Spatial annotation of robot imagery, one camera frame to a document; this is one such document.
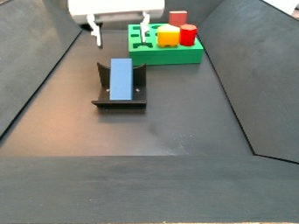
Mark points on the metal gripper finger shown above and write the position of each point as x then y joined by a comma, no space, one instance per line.
144,28
95,29

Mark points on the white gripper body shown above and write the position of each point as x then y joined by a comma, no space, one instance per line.
114,10

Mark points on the blue rectangular block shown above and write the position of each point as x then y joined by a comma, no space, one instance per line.
122,79

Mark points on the green shape sorter board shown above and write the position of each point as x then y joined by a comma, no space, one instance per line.
151,54

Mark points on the black curved fixture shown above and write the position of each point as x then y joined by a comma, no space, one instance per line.
138,102

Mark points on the yellow pentagon block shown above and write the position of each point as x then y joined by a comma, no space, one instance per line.
168,35

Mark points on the dark red rounded block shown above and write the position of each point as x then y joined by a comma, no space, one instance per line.
178,17

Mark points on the red hexagon block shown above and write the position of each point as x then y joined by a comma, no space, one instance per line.
188,31

